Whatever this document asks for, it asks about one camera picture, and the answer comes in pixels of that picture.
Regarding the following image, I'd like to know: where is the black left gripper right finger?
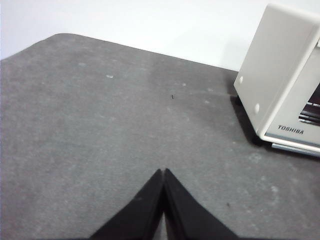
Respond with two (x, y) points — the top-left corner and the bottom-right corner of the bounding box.
(163, 167), (239, 240)

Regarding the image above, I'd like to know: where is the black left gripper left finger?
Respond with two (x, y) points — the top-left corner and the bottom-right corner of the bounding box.
(89, 168), (164, 240)

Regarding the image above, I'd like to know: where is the cream Toshiba toaster oven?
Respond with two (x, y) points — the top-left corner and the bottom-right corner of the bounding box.
(233, 3), (320, 159)

